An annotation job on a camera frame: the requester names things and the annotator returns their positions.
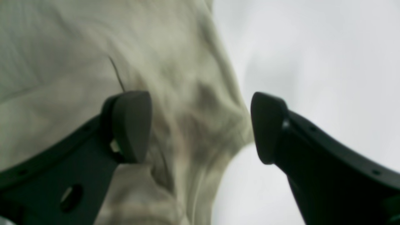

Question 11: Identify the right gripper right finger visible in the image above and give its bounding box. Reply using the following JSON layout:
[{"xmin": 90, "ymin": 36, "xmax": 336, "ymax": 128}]
[{"xmin": 251, "ymin": 92, "xmax": 400, "ymax": 225}]

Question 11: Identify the beige T-shirt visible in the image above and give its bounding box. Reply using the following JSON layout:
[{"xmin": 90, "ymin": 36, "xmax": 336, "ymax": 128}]
[{"xmin": 0, "ymin": 0, "xmax": 254, "ymax": 225}]

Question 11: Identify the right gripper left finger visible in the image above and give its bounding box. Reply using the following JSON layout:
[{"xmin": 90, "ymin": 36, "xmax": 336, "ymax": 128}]
[{"xmin": 0, "ymin": 91, "xmax": 152, "ymax": 225}]

